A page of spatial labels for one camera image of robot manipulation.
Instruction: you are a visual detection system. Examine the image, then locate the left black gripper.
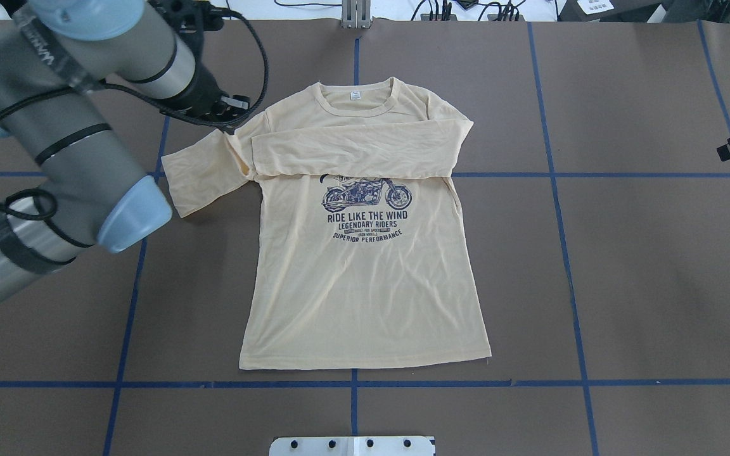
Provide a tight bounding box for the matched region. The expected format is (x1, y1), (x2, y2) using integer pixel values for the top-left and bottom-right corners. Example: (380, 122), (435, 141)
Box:
(172, 64), (251, 127)

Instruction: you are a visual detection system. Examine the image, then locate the cream long-sleeve printed shirt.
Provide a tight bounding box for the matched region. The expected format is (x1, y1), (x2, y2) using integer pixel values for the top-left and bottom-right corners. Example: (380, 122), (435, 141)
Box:
(162, 77), (492, 371)

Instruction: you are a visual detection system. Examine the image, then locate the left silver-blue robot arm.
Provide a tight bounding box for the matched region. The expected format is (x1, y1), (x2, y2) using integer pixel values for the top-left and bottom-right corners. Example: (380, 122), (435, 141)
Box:
(0, 1), (258, 303)

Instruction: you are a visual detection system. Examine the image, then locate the brown mat with blue grid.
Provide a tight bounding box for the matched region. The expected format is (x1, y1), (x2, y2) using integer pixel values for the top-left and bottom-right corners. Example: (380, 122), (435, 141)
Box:
(0, 20), (730, 455)

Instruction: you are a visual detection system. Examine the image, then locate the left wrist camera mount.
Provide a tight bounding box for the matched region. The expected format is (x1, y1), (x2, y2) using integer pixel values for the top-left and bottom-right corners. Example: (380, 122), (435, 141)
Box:
(147, 1), (229, 55)

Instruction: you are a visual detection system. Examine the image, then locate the aluminium frame post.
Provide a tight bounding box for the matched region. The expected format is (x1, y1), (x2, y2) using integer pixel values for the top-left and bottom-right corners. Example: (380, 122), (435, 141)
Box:
(341, 0), (373, 29)

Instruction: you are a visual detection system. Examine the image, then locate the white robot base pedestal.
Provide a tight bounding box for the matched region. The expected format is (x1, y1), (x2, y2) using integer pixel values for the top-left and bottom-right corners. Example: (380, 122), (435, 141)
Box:
(269, 436), (437, 455)

